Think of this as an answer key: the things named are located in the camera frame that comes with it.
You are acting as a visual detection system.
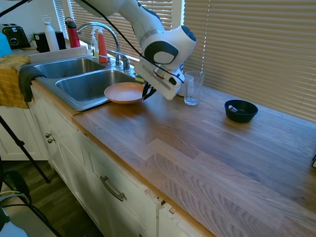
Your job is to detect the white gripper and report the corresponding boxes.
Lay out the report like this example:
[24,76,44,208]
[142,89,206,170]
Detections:
[134,59,183,101]

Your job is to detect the orange plate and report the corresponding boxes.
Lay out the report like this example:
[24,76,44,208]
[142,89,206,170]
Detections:
[103,81,148,105]

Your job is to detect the white mug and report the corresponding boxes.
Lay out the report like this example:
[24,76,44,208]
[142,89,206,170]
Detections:
[177,75,195,97]

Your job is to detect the stainless steel double sink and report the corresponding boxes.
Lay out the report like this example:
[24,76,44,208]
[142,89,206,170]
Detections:
[31,56,149,112]

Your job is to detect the clear glass tumbler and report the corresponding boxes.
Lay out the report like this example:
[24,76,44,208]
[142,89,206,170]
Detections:
[183,71,205,107]

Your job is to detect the chrome faucet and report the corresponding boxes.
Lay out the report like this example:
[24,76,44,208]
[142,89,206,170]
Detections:
[77,21,132,72]

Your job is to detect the orange spray bottle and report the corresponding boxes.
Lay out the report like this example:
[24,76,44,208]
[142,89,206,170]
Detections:
[97,26,109,64]

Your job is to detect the medium beige window blind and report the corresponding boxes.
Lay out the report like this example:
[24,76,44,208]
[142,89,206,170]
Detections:
[70,0,173,61]

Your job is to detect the red water bottle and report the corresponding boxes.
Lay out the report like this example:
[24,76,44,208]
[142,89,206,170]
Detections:
[64,17,81,48]

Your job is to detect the dark blue bowl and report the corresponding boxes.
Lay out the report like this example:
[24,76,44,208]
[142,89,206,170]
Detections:
[224,99,259,124]

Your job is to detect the white kitchen cabinet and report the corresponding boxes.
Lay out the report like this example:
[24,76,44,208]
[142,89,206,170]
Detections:
[0,82,191,237]

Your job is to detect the white water bottle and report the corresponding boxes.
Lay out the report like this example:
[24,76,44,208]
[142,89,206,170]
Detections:
[41,16,60,52]

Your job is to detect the narrow beige window blind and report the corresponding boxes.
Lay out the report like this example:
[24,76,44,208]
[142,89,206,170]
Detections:
[52,0,69,40]

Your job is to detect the black container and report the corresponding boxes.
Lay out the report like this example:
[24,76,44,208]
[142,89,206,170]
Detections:
[33,31,67,53]

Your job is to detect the wide beige window blind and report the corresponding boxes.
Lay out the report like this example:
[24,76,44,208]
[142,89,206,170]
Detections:
[182,0,316,123]

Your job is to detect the grey cloth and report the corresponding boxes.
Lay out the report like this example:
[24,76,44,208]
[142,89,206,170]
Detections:
[18,64,48,103]

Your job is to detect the black tripod leg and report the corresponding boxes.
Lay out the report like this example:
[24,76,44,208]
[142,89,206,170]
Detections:
[0,114,51,184]

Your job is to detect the yellow towel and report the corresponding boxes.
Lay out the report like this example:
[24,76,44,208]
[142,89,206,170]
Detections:
[0,54,32,110]

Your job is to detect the black toaster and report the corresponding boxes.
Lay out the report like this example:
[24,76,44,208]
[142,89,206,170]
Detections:
[0,23,32,50]

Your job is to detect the light blue plastic object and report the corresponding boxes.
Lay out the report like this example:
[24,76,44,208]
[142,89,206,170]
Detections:
[0,32,13,58]

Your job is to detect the white rounded object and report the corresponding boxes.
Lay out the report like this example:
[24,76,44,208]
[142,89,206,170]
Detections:
[0,205,28,237]

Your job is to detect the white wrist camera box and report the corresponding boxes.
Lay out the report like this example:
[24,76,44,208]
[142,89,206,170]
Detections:
[165,71,186,86]

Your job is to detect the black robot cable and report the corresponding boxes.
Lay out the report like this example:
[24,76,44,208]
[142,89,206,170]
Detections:
[80,0,186,84]

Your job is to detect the metal drawer handle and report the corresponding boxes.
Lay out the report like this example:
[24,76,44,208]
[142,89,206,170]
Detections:
[99,175,127,202]

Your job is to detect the black looped cables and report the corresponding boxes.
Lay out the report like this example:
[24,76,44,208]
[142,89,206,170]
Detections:
[0,158,63,237]

